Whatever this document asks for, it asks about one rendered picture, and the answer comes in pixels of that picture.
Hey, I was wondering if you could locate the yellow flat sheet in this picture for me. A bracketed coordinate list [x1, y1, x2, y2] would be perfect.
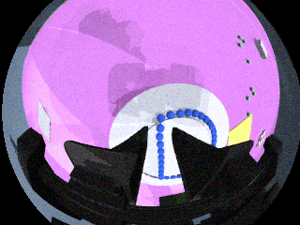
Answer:
[228, 113, 252, 146]

